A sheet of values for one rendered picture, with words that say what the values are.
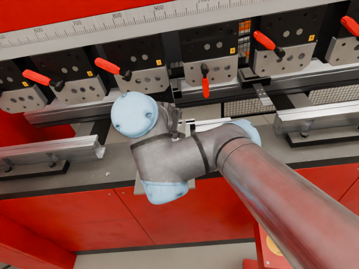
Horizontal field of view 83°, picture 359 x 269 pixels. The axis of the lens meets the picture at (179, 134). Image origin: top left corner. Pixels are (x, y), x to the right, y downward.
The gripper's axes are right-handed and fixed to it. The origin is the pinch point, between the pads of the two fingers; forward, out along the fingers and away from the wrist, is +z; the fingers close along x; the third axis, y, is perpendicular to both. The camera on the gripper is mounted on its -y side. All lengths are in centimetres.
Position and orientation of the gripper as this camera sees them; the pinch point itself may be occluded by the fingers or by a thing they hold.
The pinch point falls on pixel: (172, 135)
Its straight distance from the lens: 66.7
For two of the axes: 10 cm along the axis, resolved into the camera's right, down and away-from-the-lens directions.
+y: 1.7, -9.8, 0.2
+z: 1.7, 0.5, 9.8
